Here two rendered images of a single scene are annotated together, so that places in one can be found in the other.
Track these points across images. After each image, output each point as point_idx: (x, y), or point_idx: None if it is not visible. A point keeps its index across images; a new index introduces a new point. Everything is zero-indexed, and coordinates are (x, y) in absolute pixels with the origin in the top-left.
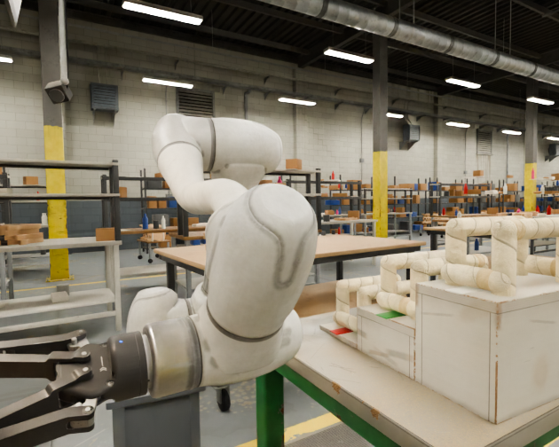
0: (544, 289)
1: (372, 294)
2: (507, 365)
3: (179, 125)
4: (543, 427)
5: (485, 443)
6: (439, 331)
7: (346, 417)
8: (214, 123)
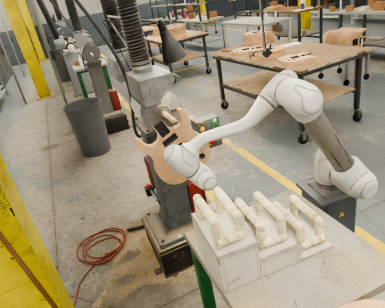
0: (206, 231)
1: None
2: (196, 234)
3: (270, 84)
4: (201, 264)
5: (189, 241)
6: None
7: None
8: (278, 85)
